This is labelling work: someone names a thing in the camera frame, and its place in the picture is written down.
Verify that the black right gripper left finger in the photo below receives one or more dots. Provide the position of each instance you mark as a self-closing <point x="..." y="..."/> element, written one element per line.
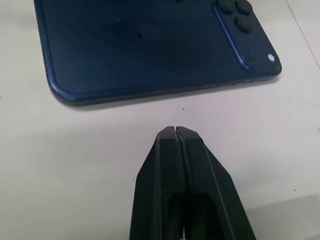
<point x="155" y="190"/>

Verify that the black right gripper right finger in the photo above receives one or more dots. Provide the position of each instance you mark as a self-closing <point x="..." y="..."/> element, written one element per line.
<point x="210" y="190"/>

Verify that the dark blue smartphone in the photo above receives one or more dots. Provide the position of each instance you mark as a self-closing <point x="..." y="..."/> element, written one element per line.
<point x="155" y="47"/>

